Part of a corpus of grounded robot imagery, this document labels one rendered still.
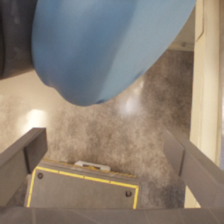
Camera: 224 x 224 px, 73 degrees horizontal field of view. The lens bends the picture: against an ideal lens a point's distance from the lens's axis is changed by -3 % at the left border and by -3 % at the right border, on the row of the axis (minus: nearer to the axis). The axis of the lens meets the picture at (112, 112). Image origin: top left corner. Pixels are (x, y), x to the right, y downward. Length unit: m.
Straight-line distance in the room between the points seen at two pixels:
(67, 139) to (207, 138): 1.04
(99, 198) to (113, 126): 0.54
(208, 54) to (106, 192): 0.86
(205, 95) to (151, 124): 0.71
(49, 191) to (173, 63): 1.31
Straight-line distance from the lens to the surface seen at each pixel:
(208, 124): 0.64
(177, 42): 1.48
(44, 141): 0.17
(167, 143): 0.16
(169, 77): 1.40
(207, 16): 0.79
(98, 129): 1.30
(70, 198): 1.09
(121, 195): 1.02
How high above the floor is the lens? 1.27
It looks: 81 degrees down
